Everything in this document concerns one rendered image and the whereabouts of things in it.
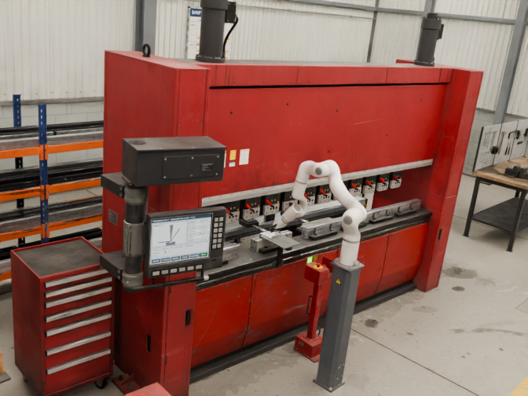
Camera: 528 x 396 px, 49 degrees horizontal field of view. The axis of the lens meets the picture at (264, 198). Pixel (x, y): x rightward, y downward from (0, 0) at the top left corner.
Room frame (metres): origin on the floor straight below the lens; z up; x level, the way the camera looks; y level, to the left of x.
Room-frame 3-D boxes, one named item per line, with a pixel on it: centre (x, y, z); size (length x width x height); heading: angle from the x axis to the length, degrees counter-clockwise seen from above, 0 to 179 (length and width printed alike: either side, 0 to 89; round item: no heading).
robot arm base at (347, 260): (3.81, -0.64, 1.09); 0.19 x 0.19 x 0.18
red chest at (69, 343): (3.46, 1.27, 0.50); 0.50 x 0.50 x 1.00; 44
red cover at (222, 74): (4.68, -0.53, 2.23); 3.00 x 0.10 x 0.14; 134
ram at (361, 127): (4.69, -0.53, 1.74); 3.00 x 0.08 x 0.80; 134
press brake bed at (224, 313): (4.66, -0.56, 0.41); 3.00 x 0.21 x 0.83; 134
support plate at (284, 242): (4.14, -0.16, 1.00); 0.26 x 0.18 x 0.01; 44
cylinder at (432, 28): (5.69, -1.39, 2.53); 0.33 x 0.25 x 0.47; 134
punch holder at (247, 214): (4.09, 0.10, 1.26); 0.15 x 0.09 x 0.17; 134
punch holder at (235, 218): (3.95, 0.25, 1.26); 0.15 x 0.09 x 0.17; 134
